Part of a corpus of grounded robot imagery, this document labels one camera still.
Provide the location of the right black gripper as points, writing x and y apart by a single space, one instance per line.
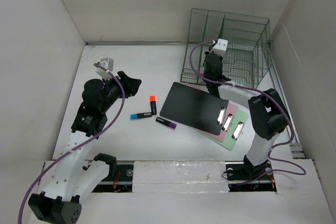
221 57

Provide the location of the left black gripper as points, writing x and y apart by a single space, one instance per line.
130 85

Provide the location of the orange highlighter marker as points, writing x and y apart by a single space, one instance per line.
153 105

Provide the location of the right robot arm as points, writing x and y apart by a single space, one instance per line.
267 114

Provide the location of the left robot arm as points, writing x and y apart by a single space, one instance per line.
61 200

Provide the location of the black clipboard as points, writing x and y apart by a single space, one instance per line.
193 107

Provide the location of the pink clipboard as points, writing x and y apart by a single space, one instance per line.
222 139

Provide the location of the green clipboard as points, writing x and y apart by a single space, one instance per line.
239 121

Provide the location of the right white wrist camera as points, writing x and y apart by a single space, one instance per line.
219 47

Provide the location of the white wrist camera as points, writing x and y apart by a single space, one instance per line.
219 47
107 65

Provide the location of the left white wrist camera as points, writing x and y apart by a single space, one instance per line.
107 65

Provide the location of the green wire desk organizer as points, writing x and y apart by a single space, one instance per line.
249 53

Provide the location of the metal rail bracket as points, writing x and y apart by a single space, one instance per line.
297 151

